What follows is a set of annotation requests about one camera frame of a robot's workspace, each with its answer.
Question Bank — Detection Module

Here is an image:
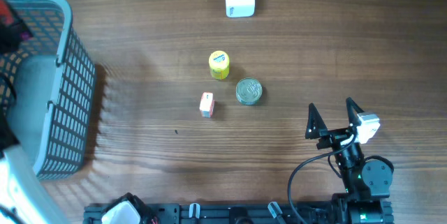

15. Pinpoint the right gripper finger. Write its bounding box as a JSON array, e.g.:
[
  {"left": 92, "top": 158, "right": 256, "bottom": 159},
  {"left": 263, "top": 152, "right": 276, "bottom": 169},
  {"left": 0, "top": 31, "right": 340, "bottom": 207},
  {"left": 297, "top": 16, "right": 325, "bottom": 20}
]
[
  {"left": 346, "top": 97, "right": 363, "bottom": 126},
  {"left": 305, "top": 103, "right": 328, "bottom": 140}
]

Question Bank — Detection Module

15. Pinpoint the yellow cylindrical bottle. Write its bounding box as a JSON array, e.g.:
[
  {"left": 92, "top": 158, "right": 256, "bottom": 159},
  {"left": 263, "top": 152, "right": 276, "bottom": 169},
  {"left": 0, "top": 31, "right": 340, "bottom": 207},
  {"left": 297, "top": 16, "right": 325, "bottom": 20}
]
[{"left": 208, "top": 50, "right": 230, "bottom": 80}]

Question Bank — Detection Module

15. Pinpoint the grey plastic mesh basket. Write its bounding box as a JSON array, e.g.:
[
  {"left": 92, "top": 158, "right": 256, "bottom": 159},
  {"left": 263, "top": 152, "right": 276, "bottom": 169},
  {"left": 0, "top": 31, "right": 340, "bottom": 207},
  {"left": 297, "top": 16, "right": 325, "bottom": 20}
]
[{"left": 1, "top": 0, "right": 96, "bottom": 180}]

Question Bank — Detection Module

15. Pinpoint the red white small carton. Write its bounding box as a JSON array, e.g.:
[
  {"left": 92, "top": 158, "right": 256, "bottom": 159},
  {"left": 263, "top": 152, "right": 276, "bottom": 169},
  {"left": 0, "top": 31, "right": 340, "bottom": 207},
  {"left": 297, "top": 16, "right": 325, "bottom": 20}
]
[{"left": 199, "top": 92, "right": 214, "bottom": 118}]

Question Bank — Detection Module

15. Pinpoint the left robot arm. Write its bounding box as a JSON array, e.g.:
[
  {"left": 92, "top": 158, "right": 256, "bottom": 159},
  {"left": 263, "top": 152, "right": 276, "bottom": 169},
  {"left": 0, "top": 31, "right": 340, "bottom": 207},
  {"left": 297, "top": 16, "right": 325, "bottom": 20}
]
[{"left": 1, "top": 112, "right": 159, "bottom": 224}]

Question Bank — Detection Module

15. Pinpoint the black red snack packet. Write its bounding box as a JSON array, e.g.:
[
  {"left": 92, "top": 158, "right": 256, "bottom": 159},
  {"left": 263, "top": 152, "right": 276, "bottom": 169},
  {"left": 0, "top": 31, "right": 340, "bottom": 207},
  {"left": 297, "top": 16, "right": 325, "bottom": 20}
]
[{"left": 1, "top": 0, "right": 34, "bottom": 54}]

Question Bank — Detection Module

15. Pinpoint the silver tin can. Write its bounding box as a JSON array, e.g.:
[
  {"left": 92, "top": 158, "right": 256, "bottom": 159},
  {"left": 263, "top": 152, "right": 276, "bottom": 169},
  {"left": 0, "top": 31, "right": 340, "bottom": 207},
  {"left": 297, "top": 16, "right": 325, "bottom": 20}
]
[{"left": 235, "top": 77, "right": 263, "bottom": 105}]

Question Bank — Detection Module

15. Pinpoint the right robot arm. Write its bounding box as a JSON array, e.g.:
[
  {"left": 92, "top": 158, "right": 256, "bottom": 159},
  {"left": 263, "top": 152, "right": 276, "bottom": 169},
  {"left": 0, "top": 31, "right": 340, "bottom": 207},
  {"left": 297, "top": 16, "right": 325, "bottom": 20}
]
[{"left": 305, "top": 98, "right": 394, "bottom": 223}]

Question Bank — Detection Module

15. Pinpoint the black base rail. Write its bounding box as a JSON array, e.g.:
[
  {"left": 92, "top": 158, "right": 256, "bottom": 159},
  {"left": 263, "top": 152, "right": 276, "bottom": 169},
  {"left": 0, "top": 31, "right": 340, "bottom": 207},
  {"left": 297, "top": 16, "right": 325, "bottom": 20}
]
[{"left": 82, "top": 202, "right": 395, "bottom": 224}]

